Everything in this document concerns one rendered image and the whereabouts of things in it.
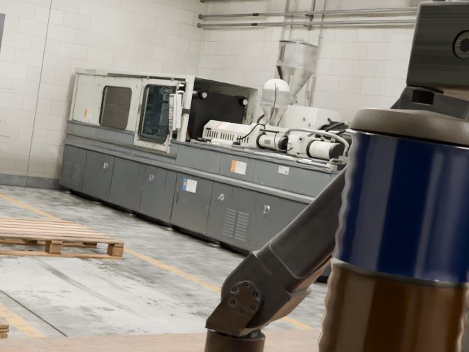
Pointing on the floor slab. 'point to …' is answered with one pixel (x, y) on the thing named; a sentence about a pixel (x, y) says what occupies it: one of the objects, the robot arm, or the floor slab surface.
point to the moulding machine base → (192, 186)
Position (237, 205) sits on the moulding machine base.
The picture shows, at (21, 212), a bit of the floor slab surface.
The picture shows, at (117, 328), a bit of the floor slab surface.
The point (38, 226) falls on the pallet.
